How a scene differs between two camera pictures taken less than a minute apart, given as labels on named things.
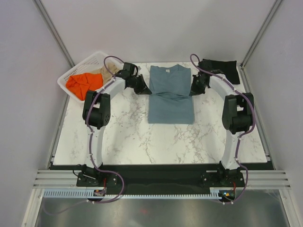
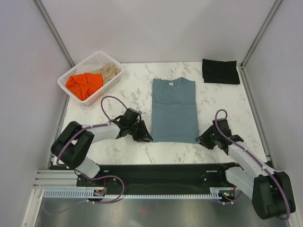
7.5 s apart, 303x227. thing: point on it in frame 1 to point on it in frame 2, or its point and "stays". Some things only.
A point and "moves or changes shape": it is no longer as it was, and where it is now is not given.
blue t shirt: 170,101 moves or changes shape
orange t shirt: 79,84 stays
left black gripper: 143,90 to 147,137
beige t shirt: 112,67 stays
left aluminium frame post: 40,6 stays
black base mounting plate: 159,178 stays
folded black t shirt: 229,67 stays
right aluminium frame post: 276,4 stays
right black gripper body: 198,87 to 214,136
